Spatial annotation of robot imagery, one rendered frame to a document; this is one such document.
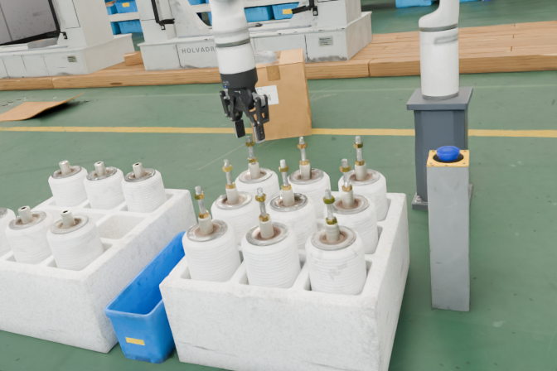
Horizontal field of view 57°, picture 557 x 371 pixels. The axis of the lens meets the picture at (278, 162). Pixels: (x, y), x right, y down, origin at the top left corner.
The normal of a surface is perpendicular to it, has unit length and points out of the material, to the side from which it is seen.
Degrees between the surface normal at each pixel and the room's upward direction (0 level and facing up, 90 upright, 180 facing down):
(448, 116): 90
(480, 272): 0
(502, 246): 0
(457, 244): 90
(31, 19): 90
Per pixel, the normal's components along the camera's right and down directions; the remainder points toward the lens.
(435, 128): -0.41, 0.40
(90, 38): 0.90, 0.04
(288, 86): -0.07, 0.39
